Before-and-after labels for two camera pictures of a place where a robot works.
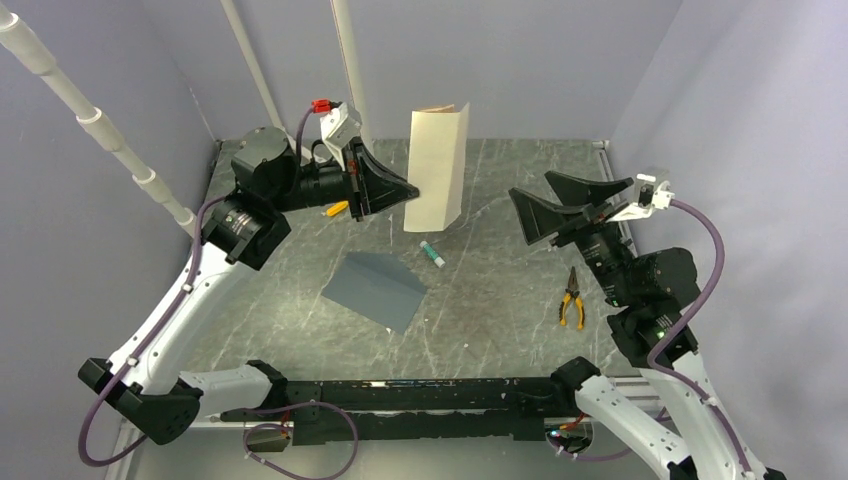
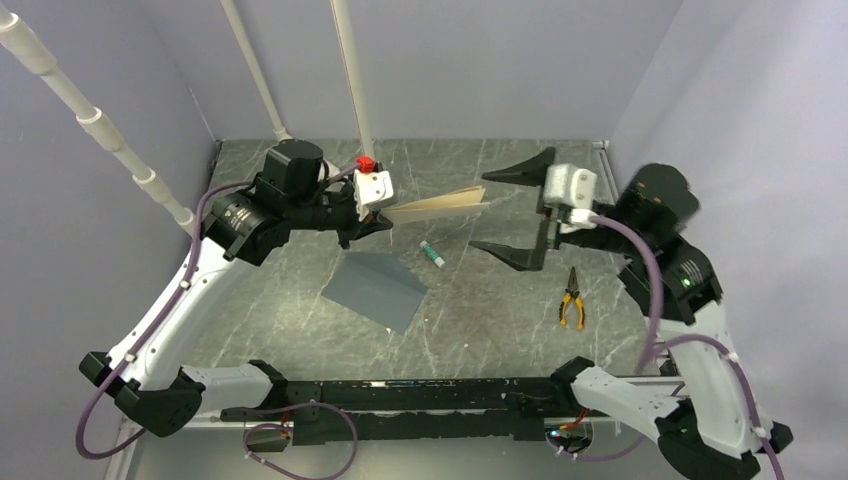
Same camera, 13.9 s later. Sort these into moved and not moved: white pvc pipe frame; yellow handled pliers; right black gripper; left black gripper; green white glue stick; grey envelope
Moved: left black gripper; right black gripper
Not moved: green white glue stick; white pvc pipe frame; grey envelope; yellow handled pliers
